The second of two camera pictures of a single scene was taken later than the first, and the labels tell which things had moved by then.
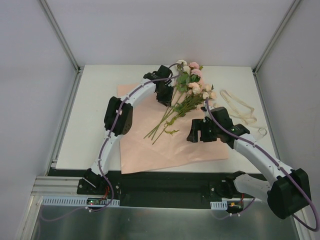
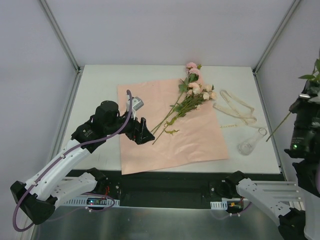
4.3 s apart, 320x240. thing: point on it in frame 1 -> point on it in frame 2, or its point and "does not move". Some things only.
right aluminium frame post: (294, 5) does not move
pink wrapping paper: (157, 136) does not move
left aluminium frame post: (61, 36) does not move
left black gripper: (164, 93) -> (137, 130)
